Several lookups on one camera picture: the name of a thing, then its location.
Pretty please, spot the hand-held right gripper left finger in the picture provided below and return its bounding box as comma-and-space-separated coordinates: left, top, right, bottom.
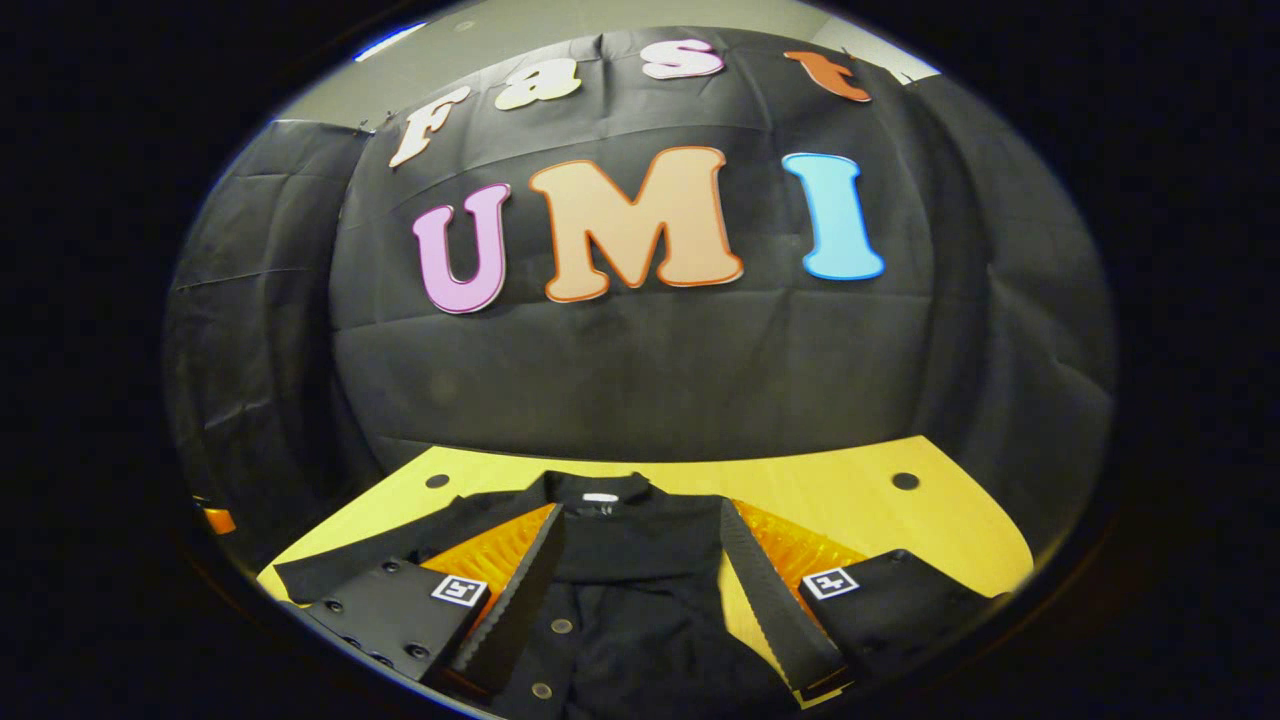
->
300, 503, 568, 698

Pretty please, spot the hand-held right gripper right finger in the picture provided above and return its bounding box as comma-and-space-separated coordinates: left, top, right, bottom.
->
718, 497, 1001, 701

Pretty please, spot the black buttoned shirt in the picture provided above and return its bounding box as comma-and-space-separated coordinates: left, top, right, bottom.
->
272, 470, 831, 720

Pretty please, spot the black backdrop cloth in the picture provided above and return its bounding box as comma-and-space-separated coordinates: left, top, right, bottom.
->
160, 25, 1116, 573

